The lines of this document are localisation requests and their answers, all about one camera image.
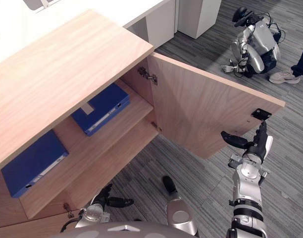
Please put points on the wooden cabinet shelf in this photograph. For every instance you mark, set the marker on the wooden cabinet shelf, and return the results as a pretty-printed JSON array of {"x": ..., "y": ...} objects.
[{"x": 99, "y": 138}]

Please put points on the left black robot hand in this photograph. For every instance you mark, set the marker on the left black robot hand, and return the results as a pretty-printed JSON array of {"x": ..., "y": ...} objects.
[{"x": 103, "y": 198}]

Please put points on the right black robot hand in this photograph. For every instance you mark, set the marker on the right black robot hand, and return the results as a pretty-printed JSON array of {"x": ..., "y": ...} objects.
[{"x": 259, "y": 146}]

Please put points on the metal cabinet door hinge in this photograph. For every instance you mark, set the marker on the metal cabinet door hinge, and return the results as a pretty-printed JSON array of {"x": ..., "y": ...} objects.
[
  {"x": 148, "y": 75},
  {"x": 157, "y": 126},
  {"x": 68, "y": 209}
]

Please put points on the black door latch plate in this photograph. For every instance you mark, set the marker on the black door latch plate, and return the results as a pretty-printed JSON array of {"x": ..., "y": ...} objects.
[{"x": 261, "y": 114}]

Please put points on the white pedestal cabinet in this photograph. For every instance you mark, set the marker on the white pedestal cabinet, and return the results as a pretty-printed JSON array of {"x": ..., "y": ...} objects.
[{"x": 198, "y": 15}]

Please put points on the wooden cabinet door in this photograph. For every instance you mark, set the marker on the wooden cabinet door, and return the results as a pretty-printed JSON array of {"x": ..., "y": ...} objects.
[{"x": 198, "y": 104}]

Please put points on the grey robot torso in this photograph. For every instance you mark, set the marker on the grey robot torso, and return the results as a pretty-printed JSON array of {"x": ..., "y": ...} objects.
[{"x": 124, "y": 231}]

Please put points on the person's leg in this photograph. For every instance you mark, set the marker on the person's leg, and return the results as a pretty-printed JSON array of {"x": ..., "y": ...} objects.
[{"x": 298, "y": 64}]

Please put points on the robot's right silver leg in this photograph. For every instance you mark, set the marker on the robot's right silver leg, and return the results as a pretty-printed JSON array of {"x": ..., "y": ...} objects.
[{"x": 180, "y": 213}]

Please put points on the seated silver humanoid robot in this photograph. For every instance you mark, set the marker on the seated silver humanoid robot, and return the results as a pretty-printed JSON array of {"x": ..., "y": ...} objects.
[{"x": 259, "y": 42}]

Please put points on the wooden office cabinet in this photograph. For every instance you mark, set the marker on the wooden office cabinet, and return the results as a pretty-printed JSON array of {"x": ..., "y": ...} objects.
[{"x": 55, "y": 69}]

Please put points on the white desk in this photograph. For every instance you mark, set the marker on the white desk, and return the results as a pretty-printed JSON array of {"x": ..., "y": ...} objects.
[{"x": 74, "y": 15}]

